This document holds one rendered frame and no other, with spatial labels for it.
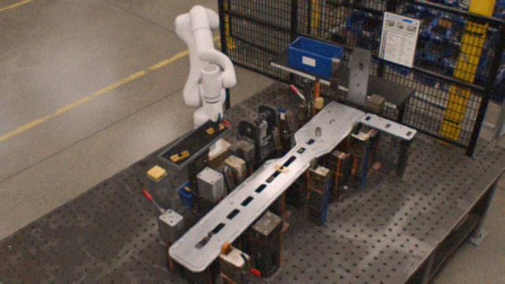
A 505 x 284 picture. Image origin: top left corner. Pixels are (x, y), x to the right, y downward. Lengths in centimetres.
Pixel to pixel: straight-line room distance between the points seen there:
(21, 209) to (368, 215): 255
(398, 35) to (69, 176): 267
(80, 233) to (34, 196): 146
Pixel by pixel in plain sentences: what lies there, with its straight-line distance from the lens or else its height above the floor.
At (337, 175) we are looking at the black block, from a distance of 270.
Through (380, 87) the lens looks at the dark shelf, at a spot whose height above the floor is 103.
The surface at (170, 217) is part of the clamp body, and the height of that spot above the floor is 106.
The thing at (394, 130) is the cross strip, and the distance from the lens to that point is 283.
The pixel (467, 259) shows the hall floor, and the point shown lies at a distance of 364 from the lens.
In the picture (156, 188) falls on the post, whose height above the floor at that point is 110.
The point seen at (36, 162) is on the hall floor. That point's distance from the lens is 452.
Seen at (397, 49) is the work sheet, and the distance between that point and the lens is 309.
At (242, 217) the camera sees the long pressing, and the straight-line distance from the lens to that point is 229.
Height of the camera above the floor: 265
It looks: 37 degrees down
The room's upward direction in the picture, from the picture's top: 2 degrees counter-clockwise
